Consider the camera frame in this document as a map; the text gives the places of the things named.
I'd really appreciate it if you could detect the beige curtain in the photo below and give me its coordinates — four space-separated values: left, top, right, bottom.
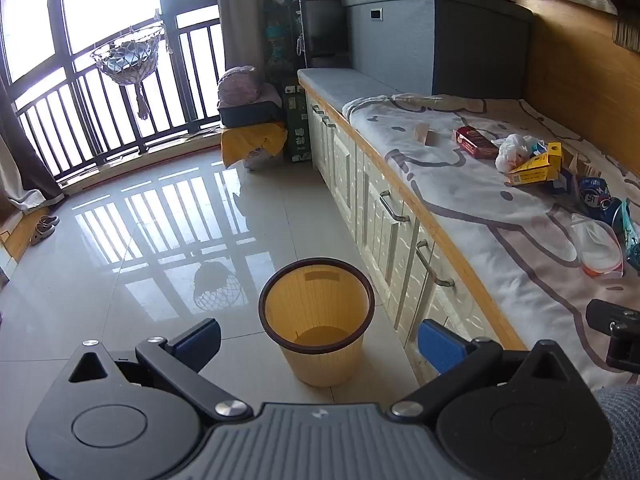
215 0 266 81

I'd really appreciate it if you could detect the grey fabric storage box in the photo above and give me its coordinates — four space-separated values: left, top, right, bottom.
341 0 533 98

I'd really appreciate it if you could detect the yellow cloth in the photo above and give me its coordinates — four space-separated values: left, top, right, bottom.
221 122 288 168

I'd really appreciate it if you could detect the white plastic bag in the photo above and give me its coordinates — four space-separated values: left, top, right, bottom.
495 133 546 173

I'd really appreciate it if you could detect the white printed sack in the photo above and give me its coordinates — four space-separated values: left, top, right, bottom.
243 145 281 171

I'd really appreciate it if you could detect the cartoon printed blanket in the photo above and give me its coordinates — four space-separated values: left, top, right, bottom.
342 92 640 391

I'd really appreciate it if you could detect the white curtain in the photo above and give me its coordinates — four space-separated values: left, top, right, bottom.
0 135 43 211

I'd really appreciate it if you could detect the blue snack packet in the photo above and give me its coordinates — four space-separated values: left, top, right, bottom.
575 176 613 221

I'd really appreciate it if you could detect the yellow cardboard box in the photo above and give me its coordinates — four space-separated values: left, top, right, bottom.
507 142 563 187

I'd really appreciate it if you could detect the dark plastic tray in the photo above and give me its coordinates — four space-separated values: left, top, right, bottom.
218 100 283 128

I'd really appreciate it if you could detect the white drawer cabinet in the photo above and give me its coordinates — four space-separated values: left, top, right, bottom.
300 82 526 386

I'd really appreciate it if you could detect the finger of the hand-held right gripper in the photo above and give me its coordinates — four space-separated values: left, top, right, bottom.
585 299 640 373

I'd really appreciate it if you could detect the green carton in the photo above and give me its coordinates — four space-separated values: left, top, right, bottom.
283 87 313 163

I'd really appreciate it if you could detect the teal and white packet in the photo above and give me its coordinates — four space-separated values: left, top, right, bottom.
612 199 640 271

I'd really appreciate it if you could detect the wooden block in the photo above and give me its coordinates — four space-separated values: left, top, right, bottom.
414 122 440 147

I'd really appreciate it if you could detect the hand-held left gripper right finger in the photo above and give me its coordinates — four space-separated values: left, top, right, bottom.
390 319 581 418

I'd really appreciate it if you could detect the yellow plastic waste bin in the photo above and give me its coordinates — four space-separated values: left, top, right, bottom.
258 257 376 387

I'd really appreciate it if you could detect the grey drawer shelf unit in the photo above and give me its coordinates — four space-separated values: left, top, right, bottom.
292 0 358 68

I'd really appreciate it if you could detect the black balcony railing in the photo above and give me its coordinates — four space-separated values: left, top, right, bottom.
0 10 226 181

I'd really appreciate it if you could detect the pink cloth bundle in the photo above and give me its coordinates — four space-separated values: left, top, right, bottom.
217 66 261 110

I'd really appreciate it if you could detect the dark brown curtain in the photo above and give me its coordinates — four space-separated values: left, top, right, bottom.
0 75 66 206

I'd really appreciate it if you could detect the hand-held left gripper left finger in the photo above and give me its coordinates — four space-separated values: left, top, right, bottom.
67 318 253 422

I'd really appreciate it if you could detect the clear bag with orange label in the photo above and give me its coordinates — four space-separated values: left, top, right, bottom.
570 212 626 278

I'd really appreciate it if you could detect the red cardboard box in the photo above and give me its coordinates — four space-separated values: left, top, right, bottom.
453 126 499 160

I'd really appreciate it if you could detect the hanging net basket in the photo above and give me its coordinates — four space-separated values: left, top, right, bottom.
91 10 167 121

